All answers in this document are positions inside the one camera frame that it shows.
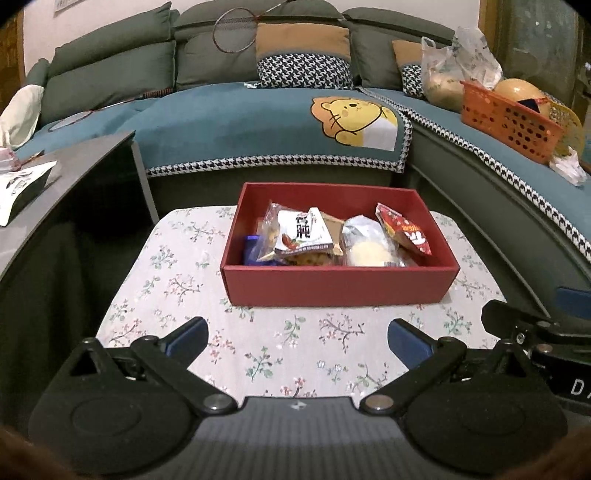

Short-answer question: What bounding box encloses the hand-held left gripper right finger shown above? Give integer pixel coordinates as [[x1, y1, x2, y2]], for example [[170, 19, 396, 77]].
[[359, 318, 551, 415]]

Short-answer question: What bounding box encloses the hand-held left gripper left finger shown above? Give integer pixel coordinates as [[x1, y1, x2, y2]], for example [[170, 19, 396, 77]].
[[60, 316, 237, 415]]

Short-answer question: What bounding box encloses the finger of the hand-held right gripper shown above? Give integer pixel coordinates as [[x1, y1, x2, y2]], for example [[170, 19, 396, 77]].
[[555, 286, 591, 320], [480, 299, 563, 346]]

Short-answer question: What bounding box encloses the red cardboard box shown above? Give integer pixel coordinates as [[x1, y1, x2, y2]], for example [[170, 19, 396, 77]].
[[219, 181, 461, 308]]

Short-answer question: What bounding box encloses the clear packet round white pastry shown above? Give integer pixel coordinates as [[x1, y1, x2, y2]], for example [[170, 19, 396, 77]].
[[342, 216, 408, 268]]

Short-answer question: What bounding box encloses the blue foil snack packet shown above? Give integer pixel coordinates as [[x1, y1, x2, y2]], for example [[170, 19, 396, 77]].
[[244, 234, 278, 266]]

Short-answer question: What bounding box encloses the small red snack packet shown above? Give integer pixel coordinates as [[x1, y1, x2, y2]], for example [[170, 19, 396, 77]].
[[375, 202, 433, 257]]

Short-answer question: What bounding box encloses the clear packet of tan biscuits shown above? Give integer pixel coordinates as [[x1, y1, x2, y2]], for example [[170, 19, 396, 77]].
[[318, 212, 345, 257]]

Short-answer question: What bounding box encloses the clear packet of yellow crisps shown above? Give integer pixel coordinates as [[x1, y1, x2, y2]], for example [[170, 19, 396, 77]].
[[256, 200, 345, 268]]

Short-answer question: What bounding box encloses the white and red snack packet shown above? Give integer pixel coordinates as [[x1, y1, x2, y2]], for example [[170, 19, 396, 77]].
[[274, 207, 336, 258]]

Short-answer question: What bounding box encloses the floral tablecloth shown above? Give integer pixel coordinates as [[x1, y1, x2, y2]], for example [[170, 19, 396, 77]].
[[95, 205, 509, 400]]

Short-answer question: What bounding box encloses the crumpled white plastic bag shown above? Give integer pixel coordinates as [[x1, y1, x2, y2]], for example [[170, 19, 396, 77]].
[[549, 147, 588, 186]]

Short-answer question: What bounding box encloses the teal sofa cover houndstooth trim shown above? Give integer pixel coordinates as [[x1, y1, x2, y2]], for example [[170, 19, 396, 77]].
[[360, 87, 591, 259]]

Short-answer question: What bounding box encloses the yellow hand fan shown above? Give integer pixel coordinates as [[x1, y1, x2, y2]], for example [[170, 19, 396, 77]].
[[547, 100, 585, 160]]

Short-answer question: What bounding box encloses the orange plastic basket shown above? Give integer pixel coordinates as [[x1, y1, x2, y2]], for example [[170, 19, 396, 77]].
[[460, 80, 566, 164]]

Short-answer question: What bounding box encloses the teal sofa cover cartoon lion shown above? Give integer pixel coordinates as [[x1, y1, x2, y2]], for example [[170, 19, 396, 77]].
[[16, 85, 414, 178]]

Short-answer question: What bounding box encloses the yellow melon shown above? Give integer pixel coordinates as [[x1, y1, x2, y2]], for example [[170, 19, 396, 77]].
[[494, 78, 550, 109]]

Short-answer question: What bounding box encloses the white paper on side table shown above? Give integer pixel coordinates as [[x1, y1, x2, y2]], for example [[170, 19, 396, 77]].
[[0, 161, 58, 227]]

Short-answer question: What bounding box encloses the badminton racket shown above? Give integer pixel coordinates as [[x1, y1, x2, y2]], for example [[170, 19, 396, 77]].
[[212, 0, 301, 52], [48, 88, 174, 134]]

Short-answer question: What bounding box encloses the pink plastic wrapper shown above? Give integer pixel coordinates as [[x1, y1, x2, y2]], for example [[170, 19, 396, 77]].
[[0, 145, 21, 174]]

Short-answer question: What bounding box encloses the green sofa back cushion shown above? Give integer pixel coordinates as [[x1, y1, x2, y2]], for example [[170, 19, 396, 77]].
[[39, 41, 178, 125], [174, 0, 358, 90], [48, 2, 172, 77], [344, 7, 458, 90]]

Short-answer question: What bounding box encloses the brown houndstooth cushion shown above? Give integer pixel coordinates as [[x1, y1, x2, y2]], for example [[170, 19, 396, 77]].
[[392, 40, 428, 99], [255, 22, 355, 89]]

